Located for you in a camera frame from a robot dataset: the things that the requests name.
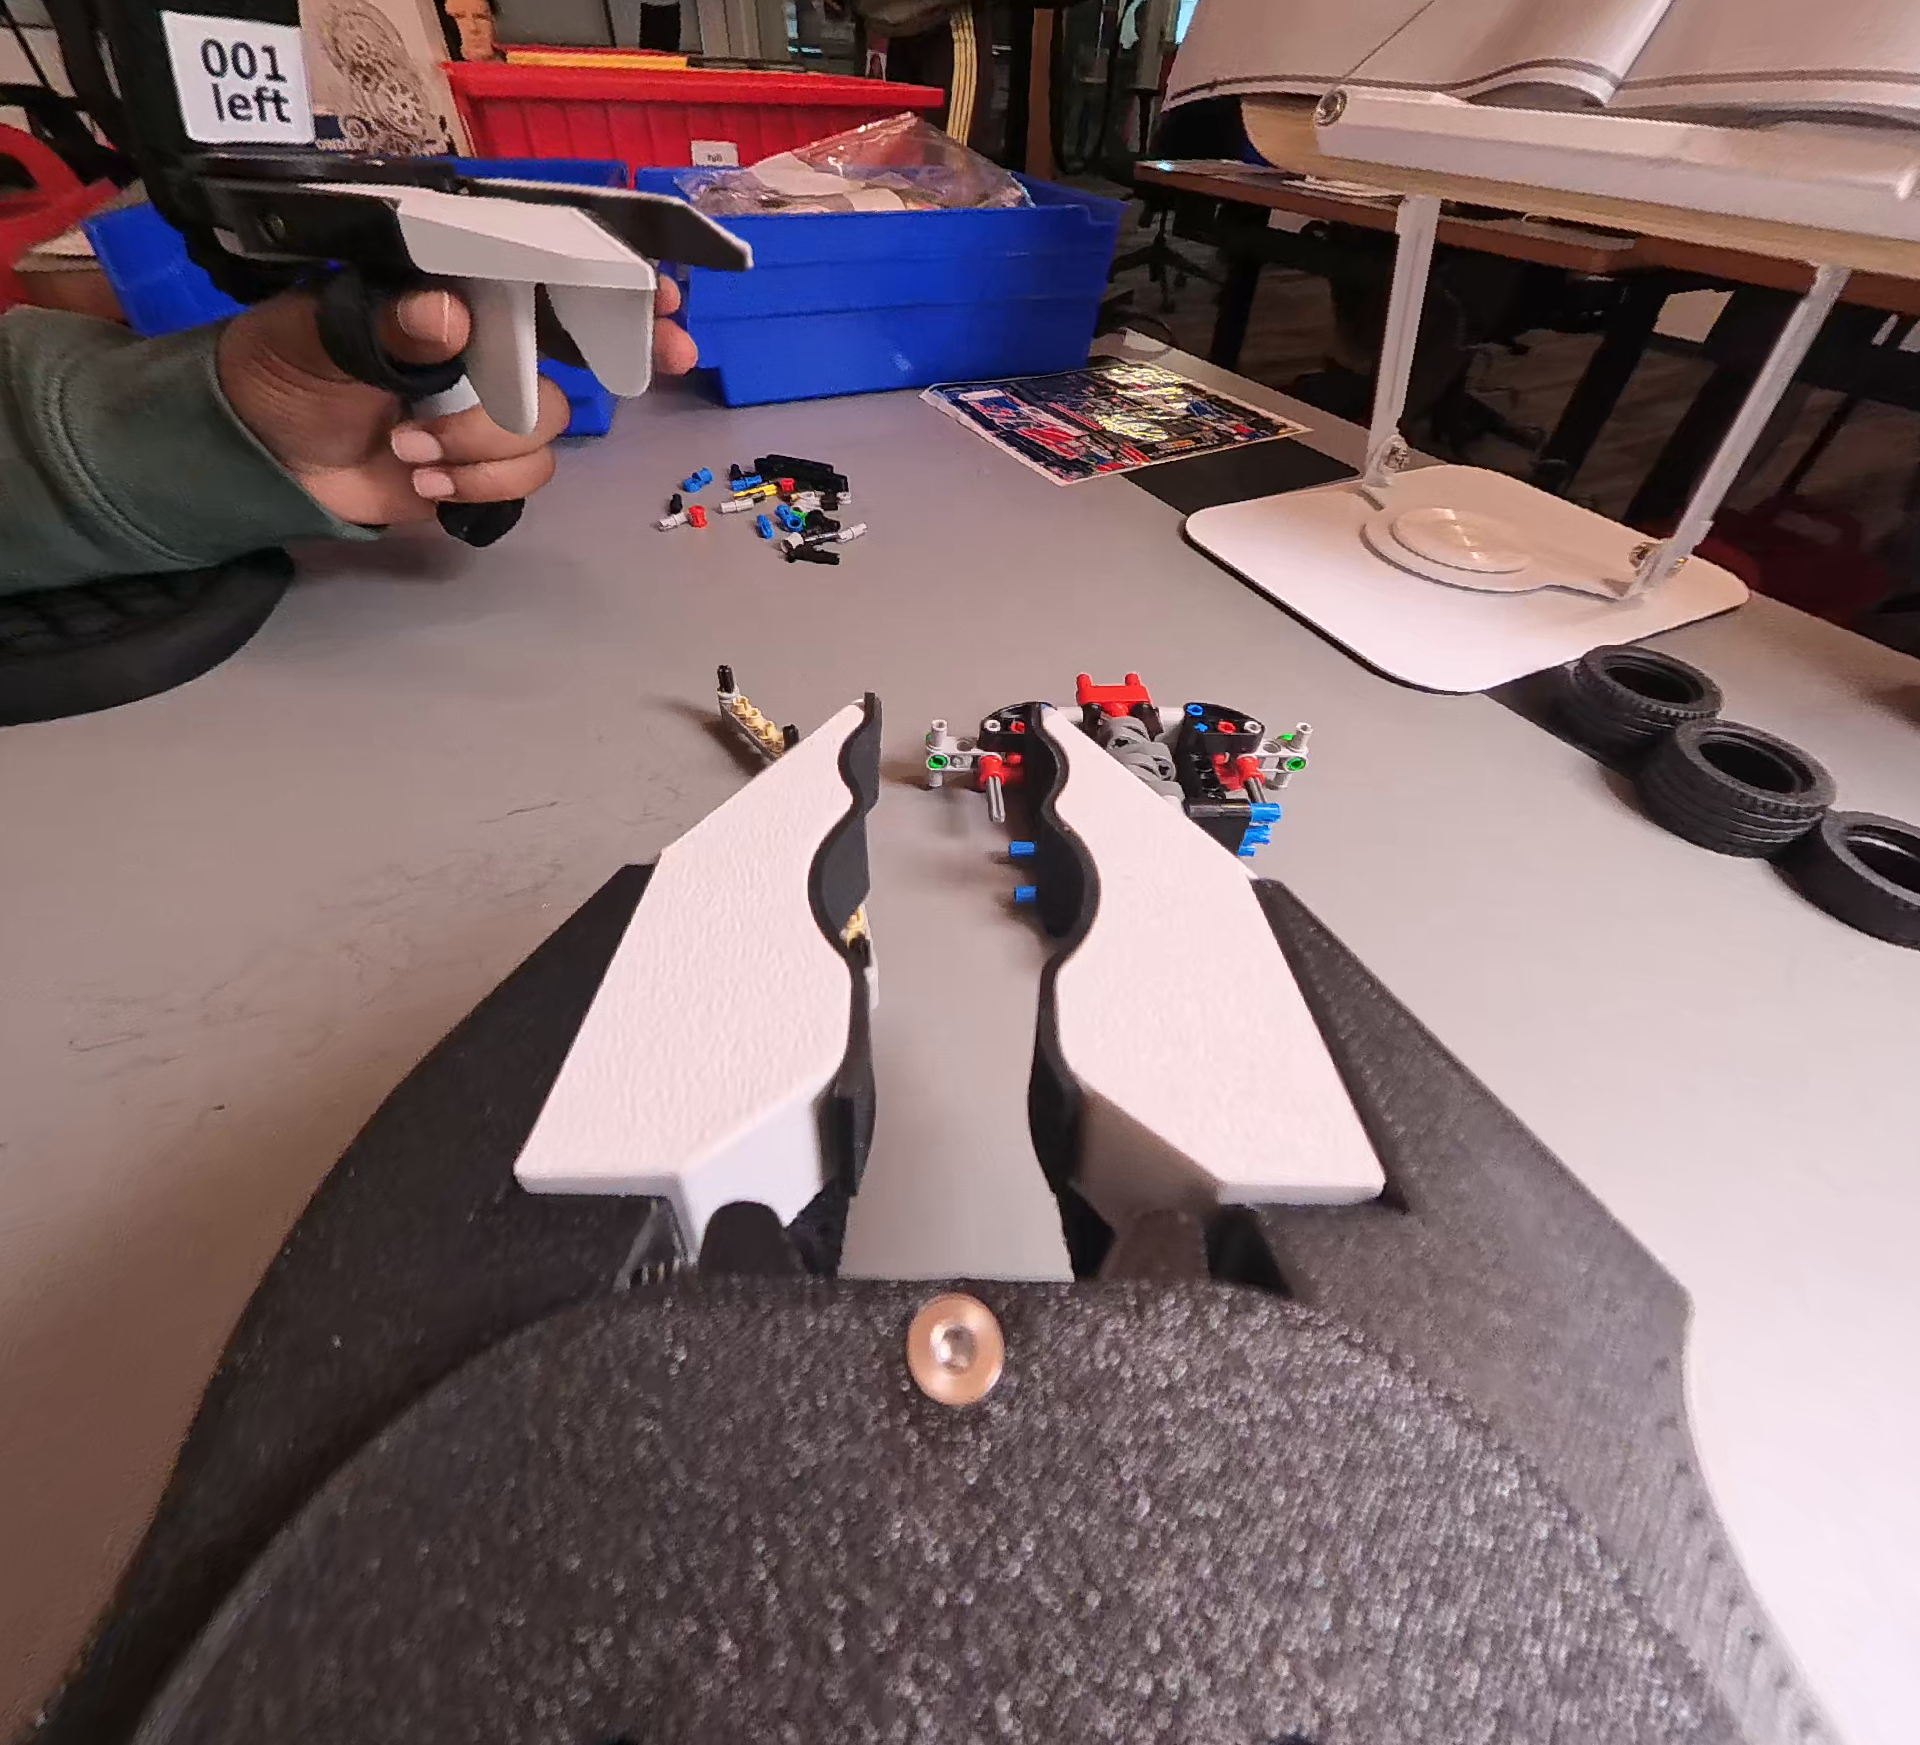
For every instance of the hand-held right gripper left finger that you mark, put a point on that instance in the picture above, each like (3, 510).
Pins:
(705, 1026)

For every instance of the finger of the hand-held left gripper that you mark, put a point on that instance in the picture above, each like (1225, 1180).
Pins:
(658, 225)
(524, 247)

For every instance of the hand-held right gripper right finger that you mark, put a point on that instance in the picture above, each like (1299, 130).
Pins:
(1216, 1026)

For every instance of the grey lego beam frame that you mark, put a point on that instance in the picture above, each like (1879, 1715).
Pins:
(858, 934)
(758, 725)

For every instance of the lego car chassis assembly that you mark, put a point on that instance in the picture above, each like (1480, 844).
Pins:
(1230, 754)

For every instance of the clear bags of lego parts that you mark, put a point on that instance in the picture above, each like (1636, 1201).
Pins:
(870, 162)

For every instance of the loose black lego pieces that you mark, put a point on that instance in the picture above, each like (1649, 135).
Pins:
(793, 485)

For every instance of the person's left hand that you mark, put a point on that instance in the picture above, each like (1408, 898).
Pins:
(331, 442)

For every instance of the red plastic bin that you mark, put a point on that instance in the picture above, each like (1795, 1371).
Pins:
(673, 111)

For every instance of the white carton with gear print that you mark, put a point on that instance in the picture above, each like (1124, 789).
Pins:
(374, 21)

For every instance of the printed sticker sheet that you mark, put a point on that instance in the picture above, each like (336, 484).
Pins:
(1109, 417)

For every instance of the black chair armrest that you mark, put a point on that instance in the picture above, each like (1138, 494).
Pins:
(121, 636)

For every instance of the grey table with wooden edge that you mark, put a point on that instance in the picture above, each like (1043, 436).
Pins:
(1500, 225)

